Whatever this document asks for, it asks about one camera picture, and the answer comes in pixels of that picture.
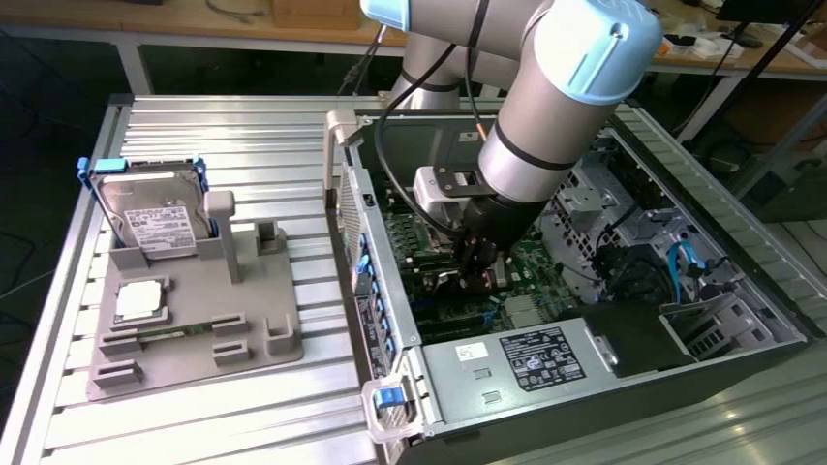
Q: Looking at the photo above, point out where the blue data wire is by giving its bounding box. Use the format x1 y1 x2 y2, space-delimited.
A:
663 238 707 305

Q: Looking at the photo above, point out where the black plastic shroud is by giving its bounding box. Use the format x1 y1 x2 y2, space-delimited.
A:
579 300 700 380

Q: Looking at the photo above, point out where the grey parts rack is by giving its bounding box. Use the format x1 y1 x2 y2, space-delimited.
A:
85 190 307 403

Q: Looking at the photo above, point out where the green RAM stick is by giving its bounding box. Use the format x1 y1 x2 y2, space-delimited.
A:
137 324 220 341

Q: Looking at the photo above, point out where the hard disk blue carrier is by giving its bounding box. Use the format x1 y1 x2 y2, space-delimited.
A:
74 154 216 266

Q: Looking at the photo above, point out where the silver chipset heatsink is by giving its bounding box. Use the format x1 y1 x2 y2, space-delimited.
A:
501 294 549 329

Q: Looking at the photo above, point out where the orange white small box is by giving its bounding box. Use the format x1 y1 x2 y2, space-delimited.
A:
657 32 725 60

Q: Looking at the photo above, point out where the black open PC case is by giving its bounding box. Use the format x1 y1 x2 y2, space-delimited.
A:
321 108 816 465

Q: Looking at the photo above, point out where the black installed RAM stick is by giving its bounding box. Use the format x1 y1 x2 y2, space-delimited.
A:
405 247 457 278

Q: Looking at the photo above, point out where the silver CPU chip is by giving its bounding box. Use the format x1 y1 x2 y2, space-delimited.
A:
112 279 165 325

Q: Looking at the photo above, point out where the grey power supply unit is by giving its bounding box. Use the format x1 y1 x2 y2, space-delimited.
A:
419 318 623 423

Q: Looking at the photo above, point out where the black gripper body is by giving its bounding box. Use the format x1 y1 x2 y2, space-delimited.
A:
460 192 549 249

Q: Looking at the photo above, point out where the metal disk bay cage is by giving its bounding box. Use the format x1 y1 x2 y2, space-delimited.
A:
540 153 651 275

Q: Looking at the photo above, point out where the green motherboard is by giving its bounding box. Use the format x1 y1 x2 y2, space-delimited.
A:
380 186 583 340

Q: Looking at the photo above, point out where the black monitor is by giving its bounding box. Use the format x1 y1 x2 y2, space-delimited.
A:
713 0 827 48

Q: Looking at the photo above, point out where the blue case latch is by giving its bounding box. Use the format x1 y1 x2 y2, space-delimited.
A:
375 386 404 413

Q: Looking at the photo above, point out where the black hanging cable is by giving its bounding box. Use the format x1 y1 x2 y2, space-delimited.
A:
333 23 391 97

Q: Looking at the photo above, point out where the black graphics card metal bracket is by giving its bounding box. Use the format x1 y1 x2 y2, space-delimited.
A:
415 263 513 305

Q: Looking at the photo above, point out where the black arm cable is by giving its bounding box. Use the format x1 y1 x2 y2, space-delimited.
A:
376 0 493 239

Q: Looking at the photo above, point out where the wooden desk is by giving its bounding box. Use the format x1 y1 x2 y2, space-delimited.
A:
0 0 827 82

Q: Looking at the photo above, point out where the black slanted pole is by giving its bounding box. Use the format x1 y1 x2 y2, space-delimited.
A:
673 0 820 142

